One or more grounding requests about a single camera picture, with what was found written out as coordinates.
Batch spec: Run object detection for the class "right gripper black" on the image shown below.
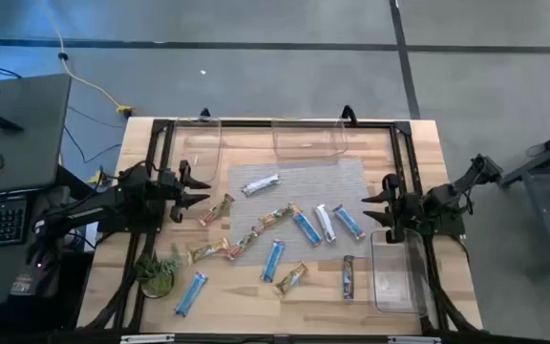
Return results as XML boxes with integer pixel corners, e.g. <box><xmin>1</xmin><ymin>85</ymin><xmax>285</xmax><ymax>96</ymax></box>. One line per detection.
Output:
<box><xmin>361</xmin><ymin>172</ymin><xmax>424</xmax><ymax>244</ymax></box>

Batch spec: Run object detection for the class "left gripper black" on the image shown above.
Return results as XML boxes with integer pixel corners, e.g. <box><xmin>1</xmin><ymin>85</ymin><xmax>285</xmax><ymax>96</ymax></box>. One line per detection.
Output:
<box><xmin>158</xmin><ymin>160</ymin><xmax>212</xmax><ymax>225</ymax></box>

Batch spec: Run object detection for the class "brown granola bar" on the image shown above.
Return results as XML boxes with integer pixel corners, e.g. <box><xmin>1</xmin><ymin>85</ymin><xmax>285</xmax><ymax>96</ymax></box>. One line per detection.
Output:
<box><xmin>274</xmin><ymin>260</ymin><xmax>310</xmax><ymax>297</ymax></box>
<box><xmin>187</xmin><ymin>237</ymin><xmax>231</xmax><ymax>266</ymax></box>
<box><xmin>198</xmin><ymin>192</ymin><xmax>236</xmax><ymax>228</ymax></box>

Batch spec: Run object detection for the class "white granola bar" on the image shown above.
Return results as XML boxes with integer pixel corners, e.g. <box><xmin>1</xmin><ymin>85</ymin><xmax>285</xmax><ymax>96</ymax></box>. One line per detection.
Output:
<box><xmin>313</xmin><ymin>204</ymin><xmax>338</xmax><ymax>245</ymax></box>
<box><xmin>240</xmin><ymin>173</ymin><xmax>283</xmax><ymax>198</ymax></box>

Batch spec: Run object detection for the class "green granola bar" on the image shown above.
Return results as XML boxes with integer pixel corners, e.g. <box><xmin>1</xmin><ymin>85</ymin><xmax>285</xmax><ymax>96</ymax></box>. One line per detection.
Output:
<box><xmin>224</xmin><ymin>225</ymin><xmax>265</xmax><ymax>262</ymax></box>
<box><xmin>257</xmin><ymin>202</ymin><xmax>301</xmax><ymax>230</ymax></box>

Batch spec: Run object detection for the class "dark blue granola bar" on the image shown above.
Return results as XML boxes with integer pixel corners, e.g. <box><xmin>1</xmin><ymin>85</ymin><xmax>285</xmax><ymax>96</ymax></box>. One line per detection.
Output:
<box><xmin>342</xmin><ymin>254</ymin><xmax>356</xmax><ymax>302</ymax></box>

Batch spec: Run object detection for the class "clear plastic bin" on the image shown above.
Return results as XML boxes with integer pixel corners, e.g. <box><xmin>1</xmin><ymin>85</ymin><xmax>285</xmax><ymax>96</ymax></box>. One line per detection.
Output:
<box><xmin>370</xmin><ymin>227</ymin><xmax>433</xmax><ymax>317</ymax></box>
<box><xmin>271</xmin><ymin>118</ymin><xmax>350</xmax><ymax>161</ymax></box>
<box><xmin>173</xmin><ymin>116</ymin><xmax>223</xmax><ymax>184</ymax></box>

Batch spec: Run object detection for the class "grey woven mat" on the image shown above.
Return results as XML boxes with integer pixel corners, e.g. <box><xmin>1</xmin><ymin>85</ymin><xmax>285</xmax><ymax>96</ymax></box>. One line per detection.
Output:
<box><xmin>228</xmin><ymin>158</ymin><xmax>370</xmax><ymax>268</ymax></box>

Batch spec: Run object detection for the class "small potted green plant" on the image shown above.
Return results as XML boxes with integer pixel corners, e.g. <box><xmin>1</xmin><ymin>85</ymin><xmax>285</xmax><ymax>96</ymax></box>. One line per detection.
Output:
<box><xmin>134</xmin><ymin>244</ymin><xmax>184</xmax><ymax>300</ymax></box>

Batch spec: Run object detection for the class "grey side desk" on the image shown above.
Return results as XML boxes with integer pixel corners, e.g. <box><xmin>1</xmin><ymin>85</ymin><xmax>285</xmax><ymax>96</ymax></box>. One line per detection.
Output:
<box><xmin>0</xmin><ymin>73</ymin><xmax>74</xmax><ymax>197</ymax></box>

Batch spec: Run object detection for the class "small black bar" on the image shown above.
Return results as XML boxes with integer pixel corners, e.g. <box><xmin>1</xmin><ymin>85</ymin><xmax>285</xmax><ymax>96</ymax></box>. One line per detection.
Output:
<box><xmin>0</xmin><ymin>114</ymin><xmax>26</xmax><ymax>133</ymax></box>

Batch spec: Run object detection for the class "yellow cable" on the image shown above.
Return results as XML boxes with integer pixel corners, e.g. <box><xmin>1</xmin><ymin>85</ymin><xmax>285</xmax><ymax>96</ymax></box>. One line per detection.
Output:
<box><xmin>40</xmin><ymin>0</ymin><xmax>136</xmax><ymax>118</ymax></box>

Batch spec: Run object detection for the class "black cable bundle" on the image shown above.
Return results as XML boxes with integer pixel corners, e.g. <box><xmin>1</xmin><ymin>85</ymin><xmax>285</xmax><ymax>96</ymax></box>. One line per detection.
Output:
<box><xmin>425</xmin><ymin>238</ymin><xmax>484</xmax><ymax>333</ymax></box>
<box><xmin>83</xmin><ymin>228</ymin><xmax>157</xmax><ymax>332</ymax></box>

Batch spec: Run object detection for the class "silver metal bracket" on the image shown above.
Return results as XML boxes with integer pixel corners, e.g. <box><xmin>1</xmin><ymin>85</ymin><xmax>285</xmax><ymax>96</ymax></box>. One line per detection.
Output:
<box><xmin>119</xmin><ymin>333</ymin><xmax>177</xmax><ymax>344</ymax></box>
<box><xmin>387</xmin><ymin>334</ymin><xmax>443</xmax><ymax>344</ymax></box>

